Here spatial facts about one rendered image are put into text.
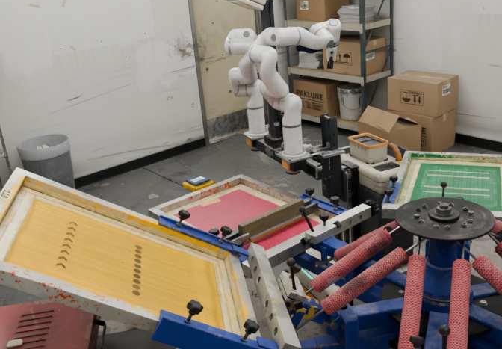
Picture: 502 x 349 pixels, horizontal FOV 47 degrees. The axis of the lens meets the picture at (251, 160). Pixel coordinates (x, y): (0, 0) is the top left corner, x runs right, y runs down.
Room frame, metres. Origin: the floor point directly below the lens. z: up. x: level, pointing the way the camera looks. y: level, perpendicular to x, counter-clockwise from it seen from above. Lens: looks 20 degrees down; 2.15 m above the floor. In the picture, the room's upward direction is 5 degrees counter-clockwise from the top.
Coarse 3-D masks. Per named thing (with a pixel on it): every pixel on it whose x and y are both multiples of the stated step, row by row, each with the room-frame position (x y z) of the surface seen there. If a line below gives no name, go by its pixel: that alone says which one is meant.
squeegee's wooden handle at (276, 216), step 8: (296, 200) 2.37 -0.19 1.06; (280, 208) 2.31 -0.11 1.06; (288, 208) 2.32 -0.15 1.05; (296, 208) 2.35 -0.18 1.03; (264, 216) 2.24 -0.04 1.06; (272, 216) 2.26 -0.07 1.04; (280, 216) 2.29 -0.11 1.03; (288, 216) 2.32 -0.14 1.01; (240, 224) 2.18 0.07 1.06; (248, 224) 2.18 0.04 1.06; (256, 224) 2.21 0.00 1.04; (264, 224) 2.24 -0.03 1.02; (272, 224) 2.26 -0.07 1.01; (240, 232) 2.18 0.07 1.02; (256, 232) 2.21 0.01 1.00
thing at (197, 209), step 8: (192, 208) 2.63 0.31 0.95; (200, 208) 2.62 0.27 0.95; (208, 208) 2.61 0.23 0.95; (176, 216) 2.55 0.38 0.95; (192, 216) 2.53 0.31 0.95; (192, 224) 2.44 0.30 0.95; (200, 224) 2.43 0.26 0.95; (272, 232) 2.28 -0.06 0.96; (256, 240) 2.23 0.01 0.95; (264, 240) 2.22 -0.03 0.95; (272, 240) 2.21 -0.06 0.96; (280, 240) 2.21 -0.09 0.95; (264, 248) 2.15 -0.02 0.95
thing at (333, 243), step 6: (324, 240) 2.01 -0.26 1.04; (330, 240) 2.01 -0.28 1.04; (336, 240) 2.00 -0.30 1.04; (312, 246) 2.04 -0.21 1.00; (318, 246) 2.02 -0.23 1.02; (324, 246) 1.99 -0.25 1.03; (330, 246) 1.96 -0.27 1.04; (336, 246) 1.96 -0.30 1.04; (342, 246) 1.95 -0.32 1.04; (330, 252) 1.96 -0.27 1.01
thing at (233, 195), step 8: (232, 192) 2.77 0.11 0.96; (240, 192) 2.77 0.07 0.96; (224, 200) 2.68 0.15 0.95; (256, 200) 2.64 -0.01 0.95; (264, 200) 2.63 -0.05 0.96; (272, 208) 2.54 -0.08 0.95; (296, 224) 2.34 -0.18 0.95; (304, 224) 2.33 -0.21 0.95; (312, 224) 2.32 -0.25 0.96; (280, 232) 2.28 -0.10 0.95; (288, 232) 2.27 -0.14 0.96; (296, 232) 2.26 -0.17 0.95
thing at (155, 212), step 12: (228, 180) 2.86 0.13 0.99; (240, 180) 2.88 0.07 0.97; (252, 180) 2.83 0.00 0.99; (204, 192) 2.74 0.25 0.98; (216, 192) 2.79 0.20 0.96; (264, 192) 2.72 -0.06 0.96; (276, 192) 2.64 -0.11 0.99; (288, 192) 2.63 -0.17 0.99; (168, 204) 2.62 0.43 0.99; (180, 204) 2.65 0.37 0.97; (156, 216) 2.52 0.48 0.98; (168, 216) 2.48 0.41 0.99
